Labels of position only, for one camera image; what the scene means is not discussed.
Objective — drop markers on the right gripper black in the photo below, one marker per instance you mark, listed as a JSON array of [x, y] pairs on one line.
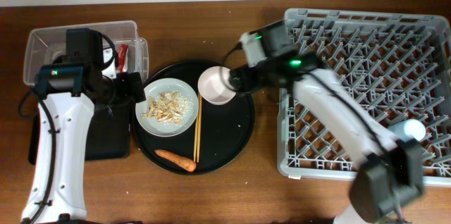
[[238, 82]]

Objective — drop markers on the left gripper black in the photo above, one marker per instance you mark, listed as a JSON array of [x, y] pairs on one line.
[[133, 91]]

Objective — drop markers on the white pink bowl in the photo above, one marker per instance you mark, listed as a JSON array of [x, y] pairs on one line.
[[214, 86]]

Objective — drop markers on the red snack wrapper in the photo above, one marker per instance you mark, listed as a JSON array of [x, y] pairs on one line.
[[123, 59]]

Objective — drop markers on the food scraps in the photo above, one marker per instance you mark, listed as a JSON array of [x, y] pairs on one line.
[[168, 107]]

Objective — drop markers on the grey plate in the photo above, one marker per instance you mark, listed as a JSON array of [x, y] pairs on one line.
[[161, 129]]

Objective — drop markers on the wooden chopstick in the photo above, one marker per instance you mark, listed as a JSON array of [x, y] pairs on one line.
[[198, 130], [194, 139]]

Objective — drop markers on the orange carrot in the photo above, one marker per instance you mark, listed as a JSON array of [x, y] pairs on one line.
[[183, 162]]

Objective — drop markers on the light blue cup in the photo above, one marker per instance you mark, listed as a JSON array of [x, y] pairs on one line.
[[409, 129]]

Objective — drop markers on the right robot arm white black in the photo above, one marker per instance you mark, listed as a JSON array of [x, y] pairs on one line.
[[389, 169]]

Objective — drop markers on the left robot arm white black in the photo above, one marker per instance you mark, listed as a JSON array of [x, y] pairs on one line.
[[65, 113]]

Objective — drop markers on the clear plastic waste bin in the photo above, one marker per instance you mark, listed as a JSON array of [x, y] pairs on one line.
[[44, 45]]

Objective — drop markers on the grey dishwasher rack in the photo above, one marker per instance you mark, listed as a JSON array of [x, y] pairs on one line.
[[397, 66]]

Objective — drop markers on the black rectangular tray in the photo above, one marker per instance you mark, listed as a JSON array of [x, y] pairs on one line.
[[109, 134]]

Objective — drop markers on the round black serving tray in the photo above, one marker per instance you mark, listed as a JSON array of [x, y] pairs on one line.
[[226, 129]]

